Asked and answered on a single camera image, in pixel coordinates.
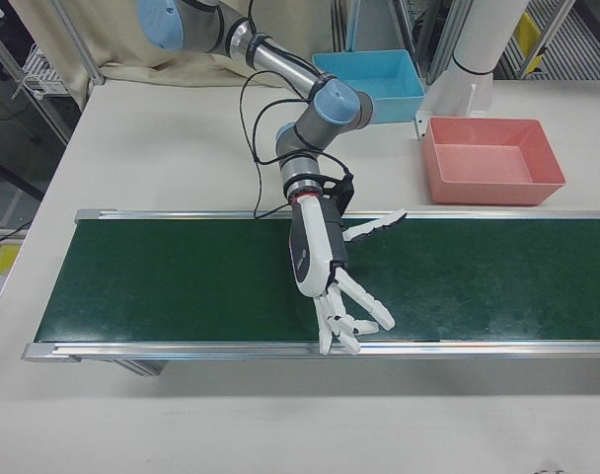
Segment blue plastic box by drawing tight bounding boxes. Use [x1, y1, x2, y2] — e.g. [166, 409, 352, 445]
[311, 48, 426, 125]

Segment white wire rack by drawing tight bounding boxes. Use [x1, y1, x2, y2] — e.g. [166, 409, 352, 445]
[22, 41, 68, 101]

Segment aluminium frame post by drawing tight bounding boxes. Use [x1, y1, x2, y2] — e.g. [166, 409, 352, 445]
[46, 0, 107, 86]

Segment yellow black safety marker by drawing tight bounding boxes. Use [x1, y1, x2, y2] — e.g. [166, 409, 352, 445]
[513, 11, 551, 76]

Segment green belt conveyor, aluminium rails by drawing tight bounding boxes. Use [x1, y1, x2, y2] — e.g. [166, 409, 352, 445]
[22, 206, 600, 379]

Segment white and grey robot hand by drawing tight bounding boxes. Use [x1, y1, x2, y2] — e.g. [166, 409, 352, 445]
[287, 193, 410, 356]

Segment white column with base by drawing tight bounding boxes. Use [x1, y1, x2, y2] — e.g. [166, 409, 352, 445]
[414, 0, 534, 143]

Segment pink plastic box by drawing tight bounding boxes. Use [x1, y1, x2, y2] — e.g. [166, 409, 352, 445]
[421, 116, 567, 206]

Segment beige curtain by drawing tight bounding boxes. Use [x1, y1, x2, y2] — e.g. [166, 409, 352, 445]
[8, 0, 341, 86]

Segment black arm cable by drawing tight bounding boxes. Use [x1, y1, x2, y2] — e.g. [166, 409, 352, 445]
[237, 0, 356, 219]

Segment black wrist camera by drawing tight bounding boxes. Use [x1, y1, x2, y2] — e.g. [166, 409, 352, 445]
[319, 172, 356, 219]

